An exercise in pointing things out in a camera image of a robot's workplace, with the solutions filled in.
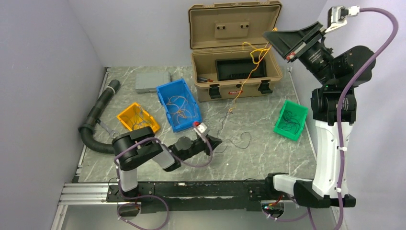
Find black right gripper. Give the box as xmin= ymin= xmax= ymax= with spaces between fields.
xmin=263 ymin=21 xmax=336 ymax=87

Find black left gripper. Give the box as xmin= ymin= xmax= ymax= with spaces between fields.
xmin=180 ymin=134 xmax=222 ymax=161

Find yellow wires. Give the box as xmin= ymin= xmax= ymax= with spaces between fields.
xmin=166 ymin=27 xmax=278 ymax=123

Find blue wires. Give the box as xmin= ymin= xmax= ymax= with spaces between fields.
xmin=125 ymin=106 xmax=156 ymax=131

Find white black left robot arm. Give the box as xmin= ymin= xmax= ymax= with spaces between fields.
xmin=112 ymin=123 xmax=222 ymax=201

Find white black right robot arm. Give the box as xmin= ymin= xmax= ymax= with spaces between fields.
xmin=263 ymin=22 xmax=375 ymax=208

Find blue plastic bin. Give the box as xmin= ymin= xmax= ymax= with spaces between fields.
xmin=156 ymin=78 xmax=203 ymax=133

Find tan open toolbox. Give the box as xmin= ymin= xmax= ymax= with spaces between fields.
xmin=188 ymin=0 xmax=282 ymax=102

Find tools inside toolbox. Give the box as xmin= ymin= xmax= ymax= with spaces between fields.
xmin=197 ymin=77 xmax=214 ymax=83

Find black tray in toolbox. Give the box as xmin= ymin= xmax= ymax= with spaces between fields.
xmin=215 ymin=58 xmax=267 ymax=81

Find green plastic bin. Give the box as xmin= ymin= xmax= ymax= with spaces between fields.
xmin=273 ymin=100 xmax=308 ymax=141

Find yellow plastic bin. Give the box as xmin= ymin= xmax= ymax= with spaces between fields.
xmin=116 ymin=103 xmax=160 ymax=133

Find grey plastic case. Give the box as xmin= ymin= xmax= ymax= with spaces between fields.
xmin=135 ymin=71 xmax=171 ymax=93

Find silver wrench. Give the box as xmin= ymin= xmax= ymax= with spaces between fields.
xmin=96 ymin=118 xmax=120 ymax=139

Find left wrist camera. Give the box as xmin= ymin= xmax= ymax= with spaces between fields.
xmin=193 ymin=121 xmax=208 ymax=136

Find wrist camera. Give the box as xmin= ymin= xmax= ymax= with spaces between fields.
xmin=325 ymin=6 xmax=360 ymax=34
xmin=193 ymin=121 xmax=208 ymax=136

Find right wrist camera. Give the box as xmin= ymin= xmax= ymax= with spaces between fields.
xmin=325 ymin=6 xmax=360 ymax=34

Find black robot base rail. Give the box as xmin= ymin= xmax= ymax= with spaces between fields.
xmin=106 ymin=178 xmax=290 ymax=214

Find black corrugated hose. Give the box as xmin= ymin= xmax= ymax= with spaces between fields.
xmin=78 ymin=79 xmax=121 ymax=155

